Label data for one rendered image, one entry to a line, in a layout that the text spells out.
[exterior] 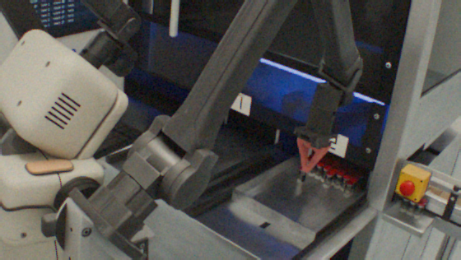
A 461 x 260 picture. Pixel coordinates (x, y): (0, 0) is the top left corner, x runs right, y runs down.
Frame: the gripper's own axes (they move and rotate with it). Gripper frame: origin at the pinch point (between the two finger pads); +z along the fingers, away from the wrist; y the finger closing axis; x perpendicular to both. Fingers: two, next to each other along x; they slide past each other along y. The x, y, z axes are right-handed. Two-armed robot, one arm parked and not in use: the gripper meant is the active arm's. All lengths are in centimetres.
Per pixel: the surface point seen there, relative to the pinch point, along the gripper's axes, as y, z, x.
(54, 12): -13, -17, 88
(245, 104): 26.9, -1.1, 37.7
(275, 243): -2.7, 19.5, 0.5
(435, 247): 175, 72, -16
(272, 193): 14.4, 15.7, 13.8
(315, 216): 13.7, 15.8, -0.6
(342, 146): 26.3, -0.8, 3.3
